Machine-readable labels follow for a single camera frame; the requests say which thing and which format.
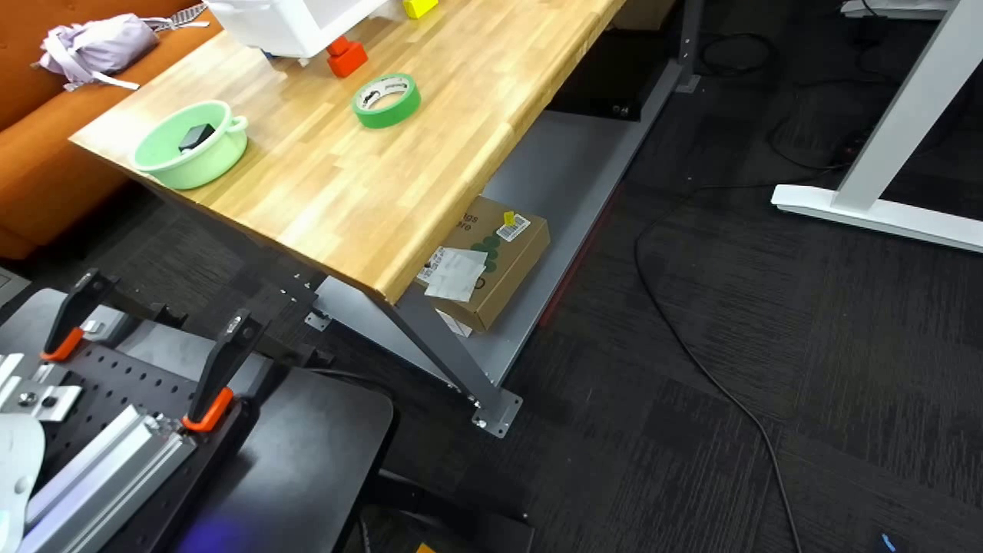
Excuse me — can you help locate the white plastic drawer unit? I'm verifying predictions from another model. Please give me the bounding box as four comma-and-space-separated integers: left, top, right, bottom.
200, 0, 396, 66

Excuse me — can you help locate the light green plastic bowl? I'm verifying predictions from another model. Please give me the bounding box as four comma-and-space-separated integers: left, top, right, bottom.
133, 99, 250, 193

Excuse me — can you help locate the brown cardboard box with labels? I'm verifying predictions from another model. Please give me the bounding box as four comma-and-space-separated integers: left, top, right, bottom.
412, 193, 551, 335

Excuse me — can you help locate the white paper sheet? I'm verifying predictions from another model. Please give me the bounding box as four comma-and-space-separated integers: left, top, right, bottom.
419, 246, 490, 308

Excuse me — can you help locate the green tape roll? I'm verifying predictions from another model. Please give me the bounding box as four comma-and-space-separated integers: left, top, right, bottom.
351, 70, 425, 131

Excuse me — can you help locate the red block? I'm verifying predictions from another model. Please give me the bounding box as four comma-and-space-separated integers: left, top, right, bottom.
326, 33, 372, 81

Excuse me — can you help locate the black flat seat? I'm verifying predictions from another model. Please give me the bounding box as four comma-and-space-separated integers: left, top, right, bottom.
150, 364, 396, 553

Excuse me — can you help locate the black perforated board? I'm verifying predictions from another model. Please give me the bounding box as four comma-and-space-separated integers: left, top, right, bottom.
37, 338, 220, 481

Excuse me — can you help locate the silver aluminium extrusion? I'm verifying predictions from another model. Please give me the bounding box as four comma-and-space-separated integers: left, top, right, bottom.
11, 401, 197, 553

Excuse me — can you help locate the lilac cloth bag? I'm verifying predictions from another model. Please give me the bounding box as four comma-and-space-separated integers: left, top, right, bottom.
37, 11, 162, 92

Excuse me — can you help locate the orange sofa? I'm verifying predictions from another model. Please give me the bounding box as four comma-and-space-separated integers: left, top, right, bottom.
0, 0, 223, 260

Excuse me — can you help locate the white desk foot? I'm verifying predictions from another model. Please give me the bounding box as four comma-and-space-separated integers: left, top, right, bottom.
837, 0, 962, 23

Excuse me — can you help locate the white rounded housing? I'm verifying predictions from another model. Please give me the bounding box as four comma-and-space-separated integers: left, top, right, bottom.
0, 411, 50, 553

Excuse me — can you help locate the wooden table with metal frame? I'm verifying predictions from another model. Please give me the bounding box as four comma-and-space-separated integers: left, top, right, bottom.
305, 0, 707, 442

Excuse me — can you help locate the black floor cable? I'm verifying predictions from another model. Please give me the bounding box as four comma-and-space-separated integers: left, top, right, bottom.
628, 225, 803, 553

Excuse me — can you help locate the black clamp orange handle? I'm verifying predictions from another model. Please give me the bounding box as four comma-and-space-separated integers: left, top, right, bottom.
37, 267, 137, 364
178, 308, 262, 440

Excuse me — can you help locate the white desk leg frame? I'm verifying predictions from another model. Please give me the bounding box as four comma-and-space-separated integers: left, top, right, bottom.
767, 0, 983, 258

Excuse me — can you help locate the silver metal bracket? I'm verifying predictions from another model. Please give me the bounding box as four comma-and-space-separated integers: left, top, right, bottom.
0, 349, 85, 426

